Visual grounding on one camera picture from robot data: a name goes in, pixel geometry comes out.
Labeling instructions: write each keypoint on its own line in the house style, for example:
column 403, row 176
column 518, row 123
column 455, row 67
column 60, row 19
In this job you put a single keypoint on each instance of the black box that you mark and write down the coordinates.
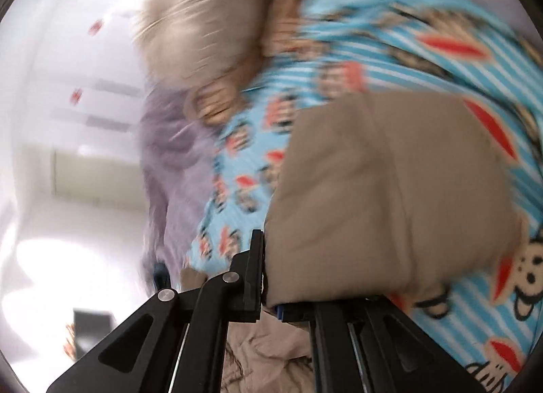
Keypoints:
column 93, row 329

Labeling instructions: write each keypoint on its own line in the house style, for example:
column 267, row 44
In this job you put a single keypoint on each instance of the beige padded jacket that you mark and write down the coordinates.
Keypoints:
column 382, row 189

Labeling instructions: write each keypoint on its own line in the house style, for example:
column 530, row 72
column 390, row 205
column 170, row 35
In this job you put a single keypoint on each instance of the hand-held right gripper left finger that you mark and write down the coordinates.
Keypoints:
column 253, row 278

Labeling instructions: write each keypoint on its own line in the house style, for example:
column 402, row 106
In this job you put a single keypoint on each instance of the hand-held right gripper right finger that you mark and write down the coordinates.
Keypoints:
column 339, row 333

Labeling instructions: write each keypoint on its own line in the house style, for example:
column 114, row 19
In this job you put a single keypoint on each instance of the blue striped monkey-print blanket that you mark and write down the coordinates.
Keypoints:
column 339, row 58

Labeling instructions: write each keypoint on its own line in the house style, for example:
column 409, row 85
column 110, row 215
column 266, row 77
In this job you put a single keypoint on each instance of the tan braided knot cushion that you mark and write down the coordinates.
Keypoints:
column 216, row 102

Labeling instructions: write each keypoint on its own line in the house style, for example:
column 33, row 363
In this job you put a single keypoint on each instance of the red wall sticker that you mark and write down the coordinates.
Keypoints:
column 95, row 27

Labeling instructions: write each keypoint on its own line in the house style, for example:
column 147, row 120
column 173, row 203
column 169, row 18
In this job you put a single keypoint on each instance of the round beige pleated cushion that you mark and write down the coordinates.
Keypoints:
column 191, row 15

